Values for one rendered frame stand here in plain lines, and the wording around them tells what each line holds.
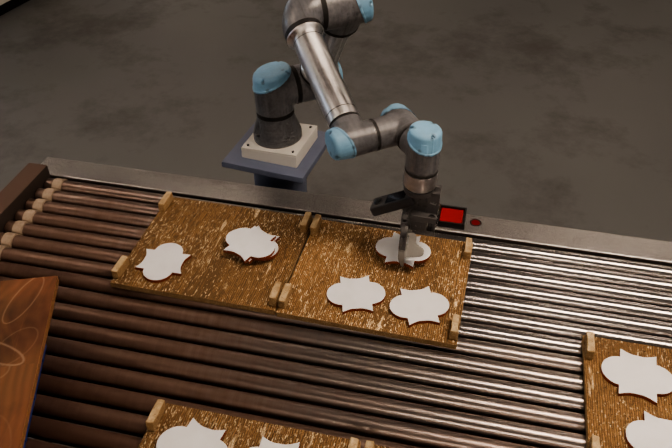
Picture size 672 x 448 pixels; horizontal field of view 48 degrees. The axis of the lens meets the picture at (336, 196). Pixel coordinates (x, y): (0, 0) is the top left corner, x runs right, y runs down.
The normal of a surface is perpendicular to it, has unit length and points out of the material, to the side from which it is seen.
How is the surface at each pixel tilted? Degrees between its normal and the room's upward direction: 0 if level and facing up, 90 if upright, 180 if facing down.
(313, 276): 0
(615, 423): 0
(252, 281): 0
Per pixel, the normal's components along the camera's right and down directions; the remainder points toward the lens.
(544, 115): 0.00, -0.80
